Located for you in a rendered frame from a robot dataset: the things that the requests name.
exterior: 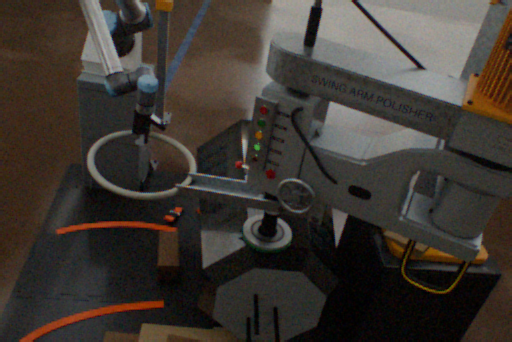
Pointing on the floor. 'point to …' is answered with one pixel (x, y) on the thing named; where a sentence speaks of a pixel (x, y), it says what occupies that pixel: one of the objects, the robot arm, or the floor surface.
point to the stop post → (162, 58)
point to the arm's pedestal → (126, 147)
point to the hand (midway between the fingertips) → (146, 145)
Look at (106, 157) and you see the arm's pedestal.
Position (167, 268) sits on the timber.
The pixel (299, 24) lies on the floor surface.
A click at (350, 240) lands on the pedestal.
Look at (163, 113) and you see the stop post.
